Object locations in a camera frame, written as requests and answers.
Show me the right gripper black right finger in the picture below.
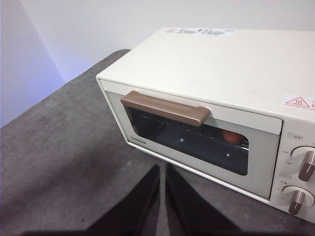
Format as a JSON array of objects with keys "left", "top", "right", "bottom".
[{"left": 164, "top": 166, "right": 291, "bottom": 236}]

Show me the cream oven knob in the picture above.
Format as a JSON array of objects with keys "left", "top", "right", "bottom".
[
  {"left": 291, "top": 145, "right": 315, "bottom": 182},
  {"left": 282, "top": 184, "right": 315, "bottom": 214}
]

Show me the cream Toshiba toaster oven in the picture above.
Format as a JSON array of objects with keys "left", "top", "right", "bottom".
[{"left": 95, "top": 26, "right": 315, "bottom": 223}]

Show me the brown egg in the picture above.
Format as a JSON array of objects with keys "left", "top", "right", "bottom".
[{"left": 222, "top": 130, "right": 242, "bottom": 143}]

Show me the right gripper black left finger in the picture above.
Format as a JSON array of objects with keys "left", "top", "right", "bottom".
[{"left": 24, "top": 164, "right": 161, "bottom": 236}]

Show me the glass oven door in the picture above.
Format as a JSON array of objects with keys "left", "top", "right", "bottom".
[{"left": 98, "top": 79, "right": 284, "bottom": 201}]

